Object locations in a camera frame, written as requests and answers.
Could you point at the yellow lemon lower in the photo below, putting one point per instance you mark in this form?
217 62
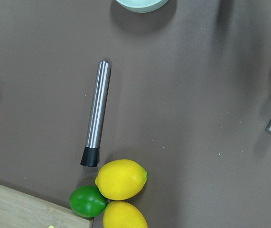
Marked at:
120 214

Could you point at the yellow lemon upper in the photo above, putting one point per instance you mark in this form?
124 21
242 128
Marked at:
121 179

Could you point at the steel muddler black tip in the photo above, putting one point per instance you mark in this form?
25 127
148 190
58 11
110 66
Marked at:
90 155

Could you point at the green lime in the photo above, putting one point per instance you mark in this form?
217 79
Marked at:
87 201

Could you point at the wooden cutting board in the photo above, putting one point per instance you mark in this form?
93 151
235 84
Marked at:
20 210

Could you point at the mint green bowl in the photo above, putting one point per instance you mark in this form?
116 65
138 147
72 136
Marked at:
142 6

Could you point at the yellow lemon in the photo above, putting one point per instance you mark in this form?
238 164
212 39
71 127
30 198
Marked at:
120 214
121 179

